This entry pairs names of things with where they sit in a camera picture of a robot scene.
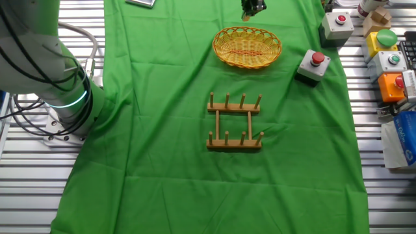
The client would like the yellow orange woven basket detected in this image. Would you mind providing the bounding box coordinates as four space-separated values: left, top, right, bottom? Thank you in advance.
212 26 283 70

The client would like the wooden peg dish rack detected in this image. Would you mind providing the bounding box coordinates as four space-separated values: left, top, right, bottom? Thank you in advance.
206 92 265 151

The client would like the grey box flat red button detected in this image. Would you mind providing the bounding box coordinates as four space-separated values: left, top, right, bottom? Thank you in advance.
318 11 355 49

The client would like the grey box red mushroom button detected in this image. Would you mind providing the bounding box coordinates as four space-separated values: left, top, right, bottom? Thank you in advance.
294 49 332 88

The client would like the white cup red band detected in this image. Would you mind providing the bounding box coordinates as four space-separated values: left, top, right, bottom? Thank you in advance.
356 0 389 19

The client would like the brown wooden cube puzzle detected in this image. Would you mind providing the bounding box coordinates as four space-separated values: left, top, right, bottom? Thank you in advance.
362 5 393 38

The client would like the yellow box green button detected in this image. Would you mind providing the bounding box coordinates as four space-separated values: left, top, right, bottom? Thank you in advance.
361 29 399 64

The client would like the grey box small green button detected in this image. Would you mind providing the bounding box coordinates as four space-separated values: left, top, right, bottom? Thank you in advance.
367 51 409 83

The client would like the orange box red button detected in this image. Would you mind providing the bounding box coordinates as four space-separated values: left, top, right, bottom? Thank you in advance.
377 71 407 104

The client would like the black keyboard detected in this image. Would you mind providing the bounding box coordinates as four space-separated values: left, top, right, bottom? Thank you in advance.
398 31 416 71

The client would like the green cloth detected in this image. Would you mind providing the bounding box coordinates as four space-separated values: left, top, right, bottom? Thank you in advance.
50 0 370 234

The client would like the blue tissue pack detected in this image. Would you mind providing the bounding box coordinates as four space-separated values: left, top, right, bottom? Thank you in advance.
380 110 416 170

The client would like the thick grey robot cable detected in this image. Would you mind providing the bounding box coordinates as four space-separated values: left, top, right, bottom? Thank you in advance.
57 21 99 79

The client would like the metal camera clamp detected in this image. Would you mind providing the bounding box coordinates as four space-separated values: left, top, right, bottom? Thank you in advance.
376 97 408 118

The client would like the ribbed silver depth camera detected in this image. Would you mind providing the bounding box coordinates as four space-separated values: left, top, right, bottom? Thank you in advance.
402 70 416 104

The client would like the black base cable bundle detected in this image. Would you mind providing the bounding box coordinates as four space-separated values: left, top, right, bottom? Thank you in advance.
0 6 96 137

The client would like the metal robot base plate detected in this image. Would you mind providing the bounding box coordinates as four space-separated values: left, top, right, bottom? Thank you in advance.
43 112 89 148

